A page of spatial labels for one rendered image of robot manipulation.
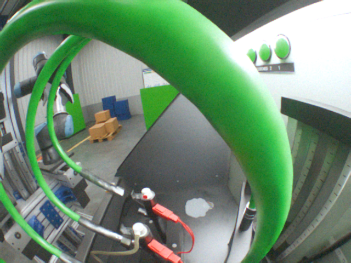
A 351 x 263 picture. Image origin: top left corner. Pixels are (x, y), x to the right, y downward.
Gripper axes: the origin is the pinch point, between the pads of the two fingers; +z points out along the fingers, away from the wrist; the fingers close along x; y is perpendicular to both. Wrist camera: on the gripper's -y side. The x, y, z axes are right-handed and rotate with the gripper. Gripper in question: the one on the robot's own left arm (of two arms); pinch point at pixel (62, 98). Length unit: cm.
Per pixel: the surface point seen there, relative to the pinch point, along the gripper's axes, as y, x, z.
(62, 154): 0.9, 8.7, 17.6
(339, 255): -24, 19, 60
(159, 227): 2.7, 1.6, 42.8
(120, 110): 223, -524, -253
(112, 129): 201, -331, -141
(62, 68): -13.5, 11.1, 10.9
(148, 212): -1.5, 3.8, 37.6
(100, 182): -0.2, 6.1, 26.9
